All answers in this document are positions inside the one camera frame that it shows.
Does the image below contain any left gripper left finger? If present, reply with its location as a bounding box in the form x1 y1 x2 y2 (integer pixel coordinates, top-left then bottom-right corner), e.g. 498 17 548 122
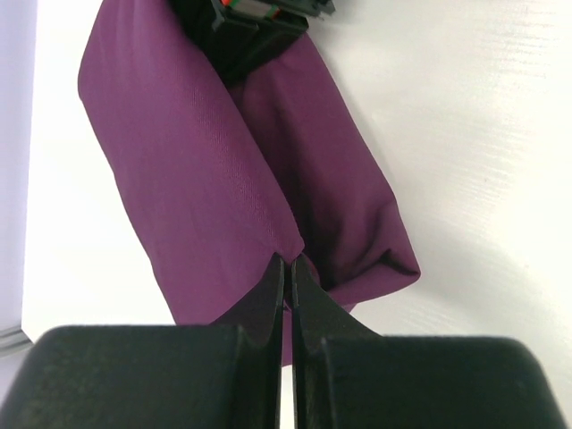
1 256 285 428

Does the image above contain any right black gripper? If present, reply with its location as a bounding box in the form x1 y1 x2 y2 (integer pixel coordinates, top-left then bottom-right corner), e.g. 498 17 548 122
170 0 335 85

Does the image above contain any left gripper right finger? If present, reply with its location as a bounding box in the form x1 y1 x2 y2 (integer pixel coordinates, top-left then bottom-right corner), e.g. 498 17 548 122
290 258 566 428

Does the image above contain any purple surgical drape cloth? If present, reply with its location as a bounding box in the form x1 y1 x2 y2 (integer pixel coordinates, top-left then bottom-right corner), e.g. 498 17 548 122
76 0 422 326

